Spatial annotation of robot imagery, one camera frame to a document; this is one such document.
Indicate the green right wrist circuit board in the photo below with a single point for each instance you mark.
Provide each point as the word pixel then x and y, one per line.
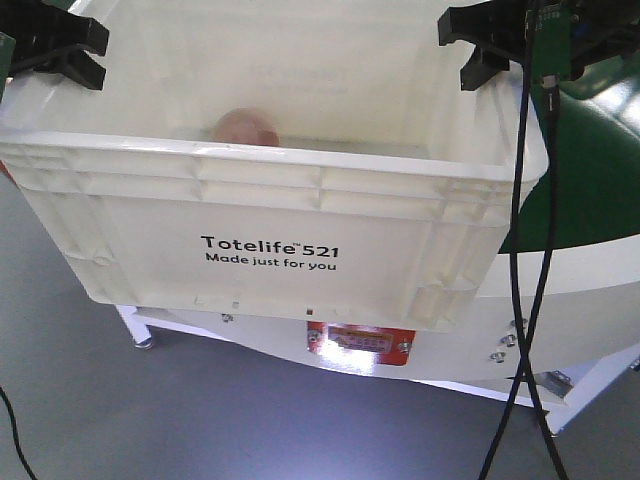
pixel 551 53

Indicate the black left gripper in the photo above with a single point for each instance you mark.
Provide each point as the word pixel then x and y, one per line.
pixel 52 40

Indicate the green left wrist circuit board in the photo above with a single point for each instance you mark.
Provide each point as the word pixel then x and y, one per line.
pixel 7 46

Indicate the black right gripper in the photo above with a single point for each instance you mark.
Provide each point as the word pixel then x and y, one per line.
pixel 599 30

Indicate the white plastic Totelife tote box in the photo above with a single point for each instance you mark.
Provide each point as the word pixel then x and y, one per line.
pixel 288 159

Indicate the green wrist circuit board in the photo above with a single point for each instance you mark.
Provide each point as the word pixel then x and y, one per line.
pixel 7 46
pixel 551 53

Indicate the pink plush toy ball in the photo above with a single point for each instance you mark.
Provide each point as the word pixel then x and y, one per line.
pixel 245 126

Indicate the red warning label plate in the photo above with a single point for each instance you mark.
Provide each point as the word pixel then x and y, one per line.
pixel 359 346

